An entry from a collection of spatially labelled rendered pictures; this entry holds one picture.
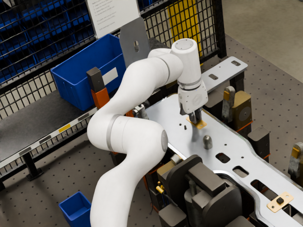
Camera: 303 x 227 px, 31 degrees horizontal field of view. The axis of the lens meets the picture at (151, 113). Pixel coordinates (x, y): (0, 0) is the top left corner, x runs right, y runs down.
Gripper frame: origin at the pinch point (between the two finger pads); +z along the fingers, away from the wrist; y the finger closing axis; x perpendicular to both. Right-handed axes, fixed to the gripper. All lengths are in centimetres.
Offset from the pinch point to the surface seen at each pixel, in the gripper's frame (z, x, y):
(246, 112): 4.2, -8.7, 16.8
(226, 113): 1.1, -6.4, 9.3
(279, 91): 33, 15, 57
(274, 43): 104, 114, 153
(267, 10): 104, 150, 182
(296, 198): 2.7, -49.1, -0.8
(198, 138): 2.8, -7.3, -5.1
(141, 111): -17.8, -1.8, -21.6
